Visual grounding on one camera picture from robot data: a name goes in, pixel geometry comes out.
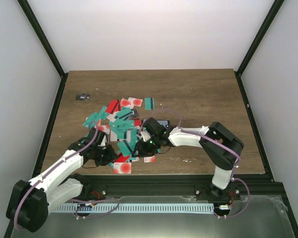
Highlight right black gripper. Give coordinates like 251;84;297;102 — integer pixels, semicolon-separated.
132;135;161;158

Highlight black card holder wallet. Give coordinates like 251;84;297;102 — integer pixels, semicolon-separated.
157;120;170;129

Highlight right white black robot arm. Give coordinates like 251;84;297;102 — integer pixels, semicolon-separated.
132;118;244;200

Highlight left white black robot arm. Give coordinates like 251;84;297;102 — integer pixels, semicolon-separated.
6;128;117;232

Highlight teal card centre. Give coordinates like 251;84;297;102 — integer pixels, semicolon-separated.
109;119;135;134

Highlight teal card left edge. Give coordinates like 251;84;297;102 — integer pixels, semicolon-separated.
83;112;101;128

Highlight teal card with stripe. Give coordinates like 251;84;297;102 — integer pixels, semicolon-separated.
145;97;154;110

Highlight red card black stripe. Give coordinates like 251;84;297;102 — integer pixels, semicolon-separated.
105;100;121;114

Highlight light blue slotted strip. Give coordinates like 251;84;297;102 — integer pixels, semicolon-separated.
54;203;214;214

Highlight small black tag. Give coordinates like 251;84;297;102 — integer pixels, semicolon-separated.
75;94;90;101

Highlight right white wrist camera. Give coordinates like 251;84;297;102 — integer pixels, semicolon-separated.
140;131;151;142

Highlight black front rail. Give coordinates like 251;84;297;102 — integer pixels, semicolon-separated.
69;174;285;201

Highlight left black frame post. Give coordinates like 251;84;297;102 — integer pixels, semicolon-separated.
16;0;66;77

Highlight black frame post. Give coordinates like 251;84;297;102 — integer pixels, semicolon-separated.
235;0;286;75
16;0;66;77

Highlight right black frame post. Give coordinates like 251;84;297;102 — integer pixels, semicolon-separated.
235;0;286;75

